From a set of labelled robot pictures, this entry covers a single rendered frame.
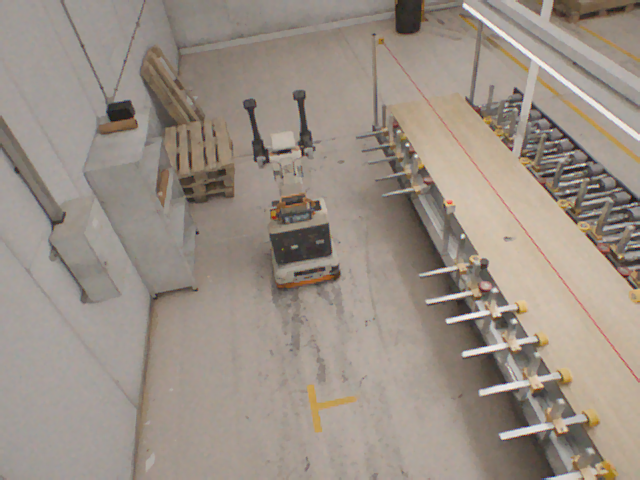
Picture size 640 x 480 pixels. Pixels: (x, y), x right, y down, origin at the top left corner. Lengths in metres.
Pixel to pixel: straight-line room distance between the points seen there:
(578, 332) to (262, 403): 2.33
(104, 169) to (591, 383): 3.59
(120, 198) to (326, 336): 2.07
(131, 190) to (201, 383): 1.68
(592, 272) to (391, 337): 1.62
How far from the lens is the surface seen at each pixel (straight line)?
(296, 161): 4.12
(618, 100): 2.40
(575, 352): 3.22
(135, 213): 4.23
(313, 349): 4.14
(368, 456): 3.70
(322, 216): 4.08
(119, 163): 3.97
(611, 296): 3.58
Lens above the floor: 3.44
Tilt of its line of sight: 43 degrees down
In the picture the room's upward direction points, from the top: 8 degrees counter-clockwise
